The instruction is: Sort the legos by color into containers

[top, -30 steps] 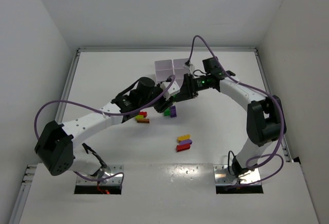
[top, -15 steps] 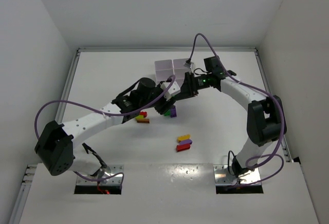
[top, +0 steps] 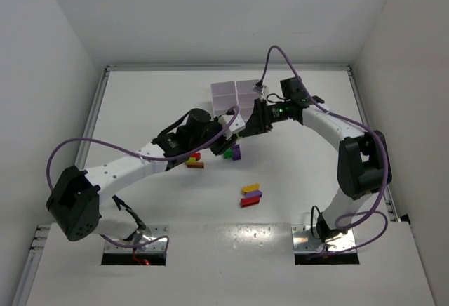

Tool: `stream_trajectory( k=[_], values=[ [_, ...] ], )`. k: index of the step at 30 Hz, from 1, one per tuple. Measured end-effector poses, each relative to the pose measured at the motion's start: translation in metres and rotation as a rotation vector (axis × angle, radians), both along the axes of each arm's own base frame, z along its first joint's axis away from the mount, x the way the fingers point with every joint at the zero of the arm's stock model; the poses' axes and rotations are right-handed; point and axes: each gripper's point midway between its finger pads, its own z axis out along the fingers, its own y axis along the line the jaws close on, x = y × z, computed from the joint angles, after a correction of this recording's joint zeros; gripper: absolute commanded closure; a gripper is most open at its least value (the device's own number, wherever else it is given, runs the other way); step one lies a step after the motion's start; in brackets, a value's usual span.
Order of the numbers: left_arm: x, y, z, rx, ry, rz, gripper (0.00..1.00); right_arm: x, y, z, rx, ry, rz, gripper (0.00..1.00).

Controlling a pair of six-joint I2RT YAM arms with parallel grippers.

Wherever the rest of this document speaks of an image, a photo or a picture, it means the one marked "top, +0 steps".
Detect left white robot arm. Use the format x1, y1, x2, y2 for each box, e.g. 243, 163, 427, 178
46, 106, 245, 241

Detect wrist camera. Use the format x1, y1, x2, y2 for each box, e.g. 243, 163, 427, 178
253, 80, 267, 98
218, 114, 246, 140

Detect white compartment tray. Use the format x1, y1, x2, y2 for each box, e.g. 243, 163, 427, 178
210, 81, 238, 117
236, 79, 261, 122

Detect metal base plate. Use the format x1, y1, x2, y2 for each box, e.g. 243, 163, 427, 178
102, 225, 170, 254
291, 225, 357, 255

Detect left white compartment tray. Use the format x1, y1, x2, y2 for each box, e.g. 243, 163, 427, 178
210, 81, 238, 117

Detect lavender curved lego brick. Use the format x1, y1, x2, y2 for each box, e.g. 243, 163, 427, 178
244, 190, 262, 199

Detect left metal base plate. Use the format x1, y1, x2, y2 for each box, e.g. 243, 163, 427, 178
102, 225, 170, 254

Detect red wires under table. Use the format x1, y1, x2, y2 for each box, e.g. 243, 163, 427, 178
131, 249, 152, 267

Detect right white compartment tray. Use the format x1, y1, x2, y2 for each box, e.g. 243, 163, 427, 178
236, 79, 261, 122

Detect purple lego plate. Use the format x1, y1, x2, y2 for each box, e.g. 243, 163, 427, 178
231, 144, 241, 161

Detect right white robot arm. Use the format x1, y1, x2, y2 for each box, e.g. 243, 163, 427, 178
240, 77, 392, 241

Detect yellow lego brick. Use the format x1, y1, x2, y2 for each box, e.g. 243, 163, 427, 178
242, 183, 260, 194

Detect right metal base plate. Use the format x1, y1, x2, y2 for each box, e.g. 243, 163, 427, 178
291, 225, 357, 255

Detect long red lego brick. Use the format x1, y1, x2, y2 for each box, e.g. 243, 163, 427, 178
240, 197, 260, 208

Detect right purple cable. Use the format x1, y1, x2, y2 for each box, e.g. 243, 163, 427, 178
261, 45, 391, 256

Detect brown lego plate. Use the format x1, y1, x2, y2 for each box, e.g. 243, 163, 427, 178
186, 162, 204, 169

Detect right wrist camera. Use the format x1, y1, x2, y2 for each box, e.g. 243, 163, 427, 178
253, 80, 267, 98

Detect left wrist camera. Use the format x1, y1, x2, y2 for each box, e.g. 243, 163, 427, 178
218, 114, 246, 140

